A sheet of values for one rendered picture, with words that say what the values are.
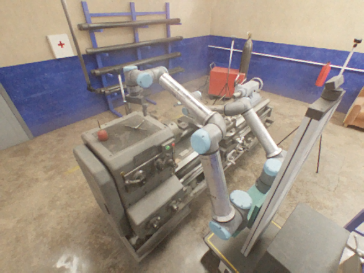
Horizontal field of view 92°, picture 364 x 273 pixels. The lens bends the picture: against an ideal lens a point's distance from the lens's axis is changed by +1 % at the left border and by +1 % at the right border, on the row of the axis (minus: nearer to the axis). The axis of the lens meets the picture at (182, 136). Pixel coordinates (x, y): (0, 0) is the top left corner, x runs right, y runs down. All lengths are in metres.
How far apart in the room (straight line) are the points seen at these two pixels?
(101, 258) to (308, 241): 1.91
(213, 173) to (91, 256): 1.80
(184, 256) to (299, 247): 1.16
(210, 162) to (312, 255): 0.95
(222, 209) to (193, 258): 1.17
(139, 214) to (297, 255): 1.11
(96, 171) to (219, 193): 0.76
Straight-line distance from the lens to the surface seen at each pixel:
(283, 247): 1.53
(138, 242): 1.90
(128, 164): 1.26
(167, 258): 2.25
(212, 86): 5.03
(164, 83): 1.19
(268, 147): 1.74
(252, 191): 1.75
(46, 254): 2.68
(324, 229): 1.75
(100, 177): 1.25
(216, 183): 1.03
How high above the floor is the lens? 2.12
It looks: 36 degrees down
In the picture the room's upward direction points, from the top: straight up
